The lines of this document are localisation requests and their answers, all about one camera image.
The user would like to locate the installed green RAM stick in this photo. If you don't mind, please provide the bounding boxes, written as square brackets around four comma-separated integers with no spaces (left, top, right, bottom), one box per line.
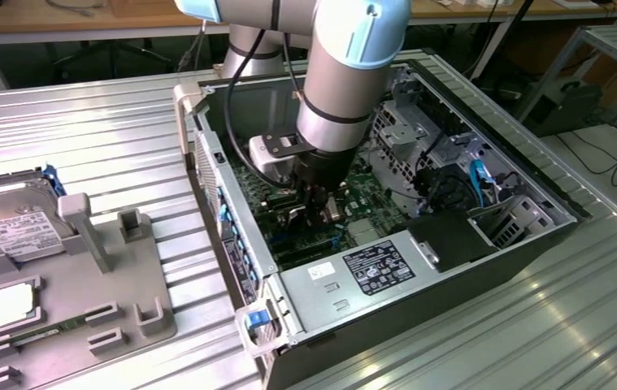
[262,190,302,216]

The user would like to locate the open black PC case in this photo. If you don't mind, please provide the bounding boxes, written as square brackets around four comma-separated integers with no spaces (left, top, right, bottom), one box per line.
[173,58,596,390]

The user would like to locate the loose green RAM stick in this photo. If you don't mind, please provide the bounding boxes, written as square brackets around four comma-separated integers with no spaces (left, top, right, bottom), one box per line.
[8,316,89,347]

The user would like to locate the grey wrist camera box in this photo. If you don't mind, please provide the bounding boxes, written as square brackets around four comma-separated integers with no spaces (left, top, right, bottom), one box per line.
[246,132,310,189]

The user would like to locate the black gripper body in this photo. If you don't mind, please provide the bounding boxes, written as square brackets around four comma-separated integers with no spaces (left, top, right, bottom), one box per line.
[291,147,356,193]

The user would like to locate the black plastic shroud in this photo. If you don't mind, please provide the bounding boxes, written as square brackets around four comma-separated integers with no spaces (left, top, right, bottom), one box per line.
[391,213,497,273]

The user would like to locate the silver perforated drive cage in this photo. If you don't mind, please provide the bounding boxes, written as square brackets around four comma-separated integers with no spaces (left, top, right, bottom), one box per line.
[364,99,441,204]

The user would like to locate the metal slat shelf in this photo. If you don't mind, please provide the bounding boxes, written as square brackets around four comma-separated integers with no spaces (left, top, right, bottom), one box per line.
[513,23,617,123]

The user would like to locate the blue disk caddy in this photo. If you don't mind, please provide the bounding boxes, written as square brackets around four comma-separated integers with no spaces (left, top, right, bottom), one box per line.
[0,163,69,197]

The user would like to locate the white round table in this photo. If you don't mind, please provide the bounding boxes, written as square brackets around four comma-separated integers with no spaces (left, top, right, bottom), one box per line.
[538,121,617,215]

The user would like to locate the low-profile graphics card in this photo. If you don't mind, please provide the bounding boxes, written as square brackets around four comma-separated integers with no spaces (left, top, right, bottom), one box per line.
[271,195,346,241]

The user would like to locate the silver CPU chip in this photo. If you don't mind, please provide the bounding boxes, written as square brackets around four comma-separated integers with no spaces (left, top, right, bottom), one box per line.
[0,286,39,325]

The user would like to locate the black expansion slot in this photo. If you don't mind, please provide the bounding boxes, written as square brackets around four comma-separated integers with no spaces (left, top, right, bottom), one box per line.
[274,241,339,267]

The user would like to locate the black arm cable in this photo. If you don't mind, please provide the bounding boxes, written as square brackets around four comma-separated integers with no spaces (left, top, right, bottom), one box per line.
[224,24,299,189]

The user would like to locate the silver power supply unit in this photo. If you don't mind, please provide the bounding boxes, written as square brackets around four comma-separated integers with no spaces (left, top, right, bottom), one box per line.
[279,231,445,334]

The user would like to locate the grey cable on desk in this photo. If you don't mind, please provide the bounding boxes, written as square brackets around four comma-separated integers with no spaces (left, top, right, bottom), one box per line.
[45,0,109,18]

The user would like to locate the hard disk with white label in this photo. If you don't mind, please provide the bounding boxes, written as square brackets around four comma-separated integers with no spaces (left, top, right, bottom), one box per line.
[0,180,69,262]

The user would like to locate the grey parts rack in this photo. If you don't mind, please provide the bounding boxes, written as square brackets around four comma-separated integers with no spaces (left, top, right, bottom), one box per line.
[0,193,179,390]

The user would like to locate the silver chipset heatsink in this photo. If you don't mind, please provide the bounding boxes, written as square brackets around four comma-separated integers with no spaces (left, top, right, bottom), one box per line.
[348,221,379,241]

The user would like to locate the wooden desk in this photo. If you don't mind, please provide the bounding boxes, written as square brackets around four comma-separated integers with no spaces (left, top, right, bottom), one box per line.
[0,0,617,93]

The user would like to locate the silver disk bay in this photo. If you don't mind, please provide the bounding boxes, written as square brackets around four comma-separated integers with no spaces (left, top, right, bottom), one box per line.
[473,193,580,249]

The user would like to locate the dark office chair base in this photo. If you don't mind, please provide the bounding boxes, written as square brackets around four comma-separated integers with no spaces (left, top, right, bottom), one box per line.
[47,38,175,82]

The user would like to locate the black box device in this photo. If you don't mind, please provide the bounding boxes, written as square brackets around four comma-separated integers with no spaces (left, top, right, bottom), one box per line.
[523,79,605,137]

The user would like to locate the blue card retention clips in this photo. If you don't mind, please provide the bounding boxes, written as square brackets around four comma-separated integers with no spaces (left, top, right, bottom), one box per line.
[218,202,262,286]

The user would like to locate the blue case latch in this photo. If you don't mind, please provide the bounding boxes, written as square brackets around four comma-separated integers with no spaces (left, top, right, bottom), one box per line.
[244,310,272,328]

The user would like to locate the blue data wire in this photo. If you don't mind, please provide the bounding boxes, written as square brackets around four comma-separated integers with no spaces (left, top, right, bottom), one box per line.
[470,158,497,208]

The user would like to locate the black wire bundle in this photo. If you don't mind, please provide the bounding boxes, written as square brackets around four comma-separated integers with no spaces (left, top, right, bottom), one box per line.
[413,164,477,213]

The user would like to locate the green motherboard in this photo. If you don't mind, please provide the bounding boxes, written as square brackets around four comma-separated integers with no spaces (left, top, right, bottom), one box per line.
[231,152,413,271]

